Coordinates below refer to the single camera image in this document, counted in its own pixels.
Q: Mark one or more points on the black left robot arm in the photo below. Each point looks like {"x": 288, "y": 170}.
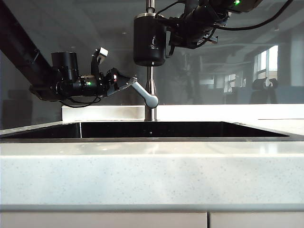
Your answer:
{"x": 23, "y": 57}

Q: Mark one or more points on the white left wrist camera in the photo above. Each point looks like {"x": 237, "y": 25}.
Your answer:
{"x": 103, "y": 51}

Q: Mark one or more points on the black mug with steel rim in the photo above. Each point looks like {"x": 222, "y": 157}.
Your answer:
{"x": 148, "y": 40}

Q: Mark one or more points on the white backsplash ledge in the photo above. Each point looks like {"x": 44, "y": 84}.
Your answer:
{"x": 107, "y": 112}

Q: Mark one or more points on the stainless steel faucet pipe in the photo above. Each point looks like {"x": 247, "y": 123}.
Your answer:
{"x": 151, "y": 111}

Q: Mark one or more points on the wide white cabinet door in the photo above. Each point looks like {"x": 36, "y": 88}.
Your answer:
{"x": 102, "y": 221}

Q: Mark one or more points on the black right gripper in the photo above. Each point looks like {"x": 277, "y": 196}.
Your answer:
{"x": 197, "y": 26}

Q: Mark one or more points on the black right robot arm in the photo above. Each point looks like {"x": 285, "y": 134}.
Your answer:
{"x": 249, "y": 4}

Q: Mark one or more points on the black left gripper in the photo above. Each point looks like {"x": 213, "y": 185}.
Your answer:
{"x": 109, "y": 79}

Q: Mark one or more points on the narrow white cabinet door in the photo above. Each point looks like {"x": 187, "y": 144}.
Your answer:
{"x": 256, "y": 221}

